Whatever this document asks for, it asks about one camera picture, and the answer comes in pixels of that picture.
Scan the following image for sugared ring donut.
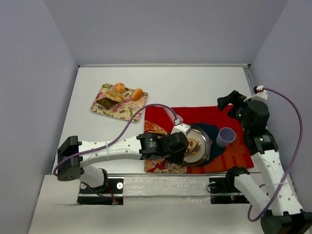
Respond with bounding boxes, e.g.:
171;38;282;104
185;138;201;156

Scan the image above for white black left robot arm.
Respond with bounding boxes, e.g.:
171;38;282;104
53;132;189;188

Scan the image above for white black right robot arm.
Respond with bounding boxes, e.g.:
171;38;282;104
217;87;312;234

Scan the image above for long twisted bread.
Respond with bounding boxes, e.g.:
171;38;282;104
105;90;124;103

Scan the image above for dark brown bread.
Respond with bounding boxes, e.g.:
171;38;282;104
96;97;118;109

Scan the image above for lilac plastic cup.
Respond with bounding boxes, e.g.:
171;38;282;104
216;127;236;148

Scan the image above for red patterned cloth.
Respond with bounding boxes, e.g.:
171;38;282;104
144;106;254;174

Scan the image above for silver metal plate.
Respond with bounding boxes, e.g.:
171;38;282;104
182;125;211;166

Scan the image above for dark blue round mat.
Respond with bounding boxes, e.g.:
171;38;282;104
193;123;225;167

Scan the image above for floral rectangular tray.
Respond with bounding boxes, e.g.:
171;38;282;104
90;83;149;120

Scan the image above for small orange bun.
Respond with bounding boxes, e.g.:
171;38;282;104
132;88;143;101

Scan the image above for round golden bun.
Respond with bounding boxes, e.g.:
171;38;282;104
114;82;125;93

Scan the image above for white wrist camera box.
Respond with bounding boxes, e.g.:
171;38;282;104
171;123;191;136

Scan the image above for white right camera box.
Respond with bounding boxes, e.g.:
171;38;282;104
244;85;268;102

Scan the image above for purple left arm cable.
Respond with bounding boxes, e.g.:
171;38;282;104
53;103;180;176

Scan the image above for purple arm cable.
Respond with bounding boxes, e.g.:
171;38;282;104
53;103;180;176
247;87;303;222

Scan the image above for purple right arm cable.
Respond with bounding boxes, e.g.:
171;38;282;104
247;87;303;222

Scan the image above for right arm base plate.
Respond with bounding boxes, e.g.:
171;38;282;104
206;177;249;205

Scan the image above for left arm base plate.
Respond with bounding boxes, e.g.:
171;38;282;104
77;176;124;205

